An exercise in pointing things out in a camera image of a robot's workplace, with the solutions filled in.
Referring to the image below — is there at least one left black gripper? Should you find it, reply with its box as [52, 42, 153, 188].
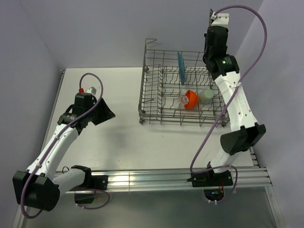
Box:
[85, 98, 115, 125]

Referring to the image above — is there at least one teal scalloped plate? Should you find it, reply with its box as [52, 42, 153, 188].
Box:
[177, 52, 186, 86]

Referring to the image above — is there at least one light green cup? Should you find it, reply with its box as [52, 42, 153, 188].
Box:
[198, 89, 214, 105]

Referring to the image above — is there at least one orange plastic bowl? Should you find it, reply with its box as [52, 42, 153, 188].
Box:
[184, 90, 199, 110]

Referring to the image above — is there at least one clear drinking glass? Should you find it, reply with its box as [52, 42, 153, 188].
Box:
[174, 95, 190, 109]

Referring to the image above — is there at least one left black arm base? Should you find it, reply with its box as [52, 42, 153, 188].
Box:
[73, 175, 110, 210]

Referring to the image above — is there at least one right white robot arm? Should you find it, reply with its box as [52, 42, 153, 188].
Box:
[203, 26, 266, 185]

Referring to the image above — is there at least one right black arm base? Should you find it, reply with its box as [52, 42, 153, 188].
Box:
[187, 171, 233, 187]

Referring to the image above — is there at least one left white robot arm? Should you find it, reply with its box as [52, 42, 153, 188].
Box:
[12, 92, 115, 211]

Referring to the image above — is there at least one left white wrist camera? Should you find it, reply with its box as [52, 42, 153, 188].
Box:
[78, 86, 97, 96]

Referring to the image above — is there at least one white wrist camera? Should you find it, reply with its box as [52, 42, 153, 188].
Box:
[78, 86, 97, 96]
[209, 9, 229, 29]

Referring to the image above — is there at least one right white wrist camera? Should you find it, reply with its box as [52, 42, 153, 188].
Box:
[209, 9, 229, 29]

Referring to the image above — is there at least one grey wire dish rack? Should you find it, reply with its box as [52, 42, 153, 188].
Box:
[138, 38, 225, 126]

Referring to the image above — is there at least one aluminium mounting rail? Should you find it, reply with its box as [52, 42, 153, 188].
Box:
[92, 149, 272, 192]

